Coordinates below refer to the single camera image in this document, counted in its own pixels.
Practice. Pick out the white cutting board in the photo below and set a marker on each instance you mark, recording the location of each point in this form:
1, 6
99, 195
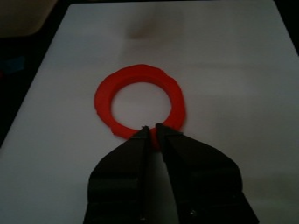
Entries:
217, 70

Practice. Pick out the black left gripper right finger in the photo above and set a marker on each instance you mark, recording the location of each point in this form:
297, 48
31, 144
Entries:
205, 178

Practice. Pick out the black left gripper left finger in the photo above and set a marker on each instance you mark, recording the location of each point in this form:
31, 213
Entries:
116, 180

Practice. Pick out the blue tape piece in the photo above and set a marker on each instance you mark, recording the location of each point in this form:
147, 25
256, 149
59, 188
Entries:
14, 64

